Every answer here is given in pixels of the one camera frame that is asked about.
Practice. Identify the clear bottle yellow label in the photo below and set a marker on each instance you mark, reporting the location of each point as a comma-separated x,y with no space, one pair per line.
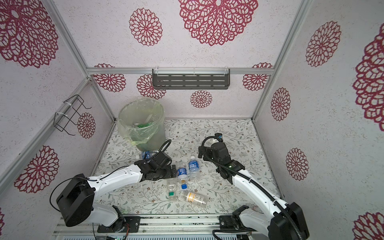
194,198

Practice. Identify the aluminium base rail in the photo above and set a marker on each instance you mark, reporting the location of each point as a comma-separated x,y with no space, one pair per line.
190,224

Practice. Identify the Pocari bottle white cap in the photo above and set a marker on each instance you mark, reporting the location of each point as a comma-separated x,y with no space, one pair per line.
194,169

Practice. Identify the clear bottle green cap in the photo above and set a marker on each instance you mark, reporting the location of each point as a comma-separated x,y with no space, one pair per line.
172,186

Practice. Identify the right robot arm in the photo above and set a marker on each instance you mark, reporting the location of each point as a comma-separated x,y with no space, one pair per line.
278,220

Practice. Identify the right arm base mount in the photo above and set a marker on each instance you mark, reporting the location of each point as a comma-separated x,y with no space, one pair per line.
232,223

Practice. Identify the clear bottle blue label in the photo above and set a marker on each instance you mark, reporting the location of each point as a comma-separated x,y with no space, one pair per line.
146,155

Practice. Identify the Pocari bottle blue cap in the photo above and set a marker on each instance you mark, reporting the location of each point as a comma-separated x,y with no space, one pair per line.
182,176

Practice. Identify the black wire wall rack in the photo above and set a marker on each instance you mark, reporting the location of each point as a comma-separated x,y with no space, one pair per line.
65,117

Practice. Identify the clear plastic bin liner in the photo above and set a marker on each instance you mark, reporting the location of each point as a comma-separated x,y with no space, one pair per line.
135,129

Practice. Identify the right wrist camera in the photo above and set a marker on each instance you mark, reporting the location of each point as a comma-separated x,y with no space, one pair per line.
219,137

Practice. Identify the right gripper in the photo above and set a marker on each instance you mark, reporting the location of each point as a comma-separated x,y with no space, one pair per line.
205,151

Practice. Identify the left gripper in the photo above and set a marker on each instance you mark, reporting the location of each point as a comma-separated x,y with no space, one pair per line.
169,171

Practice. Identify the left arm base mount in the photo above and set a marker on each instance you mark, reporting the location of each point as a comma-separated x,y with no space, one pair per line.
129,225

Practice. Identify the grey slotted wall shelf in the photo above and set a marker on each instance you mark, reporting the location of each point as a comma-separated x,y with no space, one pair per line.
191,79

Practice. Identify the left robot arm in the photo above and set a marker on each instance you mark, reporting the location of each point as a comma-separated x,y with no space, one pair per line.
78,201

